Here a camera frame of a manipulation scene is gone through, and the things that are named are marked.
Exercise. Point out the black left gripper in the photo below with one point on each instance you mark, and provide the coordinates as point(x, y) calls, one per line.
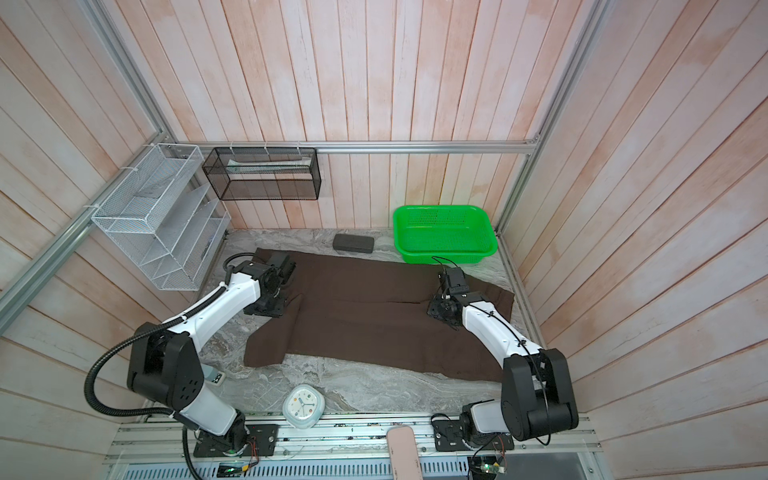
point(276, 312)

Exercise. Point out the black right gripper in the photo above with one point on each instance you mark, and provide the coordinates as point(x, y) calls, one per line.
point(433, 306)

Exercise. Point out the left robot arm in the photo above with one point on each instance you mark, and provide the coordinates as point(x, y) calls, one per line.
point(164, 365)

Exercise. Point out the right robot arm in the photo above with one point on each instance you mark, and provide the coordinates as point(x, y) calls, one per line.
point(537, 398)

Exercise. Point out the green plastic basket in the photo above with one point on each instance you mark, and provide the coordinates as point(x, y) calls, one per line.
point(458, 233)

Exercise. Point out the dark grey rectangular case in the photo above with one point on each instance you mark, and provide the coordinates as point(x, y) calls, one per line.
point(353, 243)

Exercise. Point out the white alarm clock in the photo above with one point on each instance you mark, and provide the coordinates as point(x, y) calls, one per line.
point(303, 407)

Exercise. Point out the pink flat device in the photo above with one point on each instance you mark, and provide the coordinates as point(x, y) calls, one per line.
point(403, 452)

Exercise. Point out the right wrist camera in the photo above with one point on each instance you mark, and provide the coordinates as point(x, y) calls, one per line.
point(453, 282)

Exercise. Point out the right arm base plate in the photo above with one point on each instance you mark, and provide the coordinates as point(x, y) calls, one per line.
point(454, 435)

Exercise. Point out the white wire mesh shelf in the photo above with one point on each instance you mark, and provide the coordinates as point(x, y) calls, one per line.
point(169, 228)

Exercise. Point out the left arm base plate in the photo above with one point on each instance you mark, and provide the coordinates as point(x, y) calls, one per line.
point(248, 439)

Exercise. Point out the black wire mesh basket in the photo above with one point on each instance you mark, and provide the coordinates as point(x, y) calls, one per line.
point(263, 173)

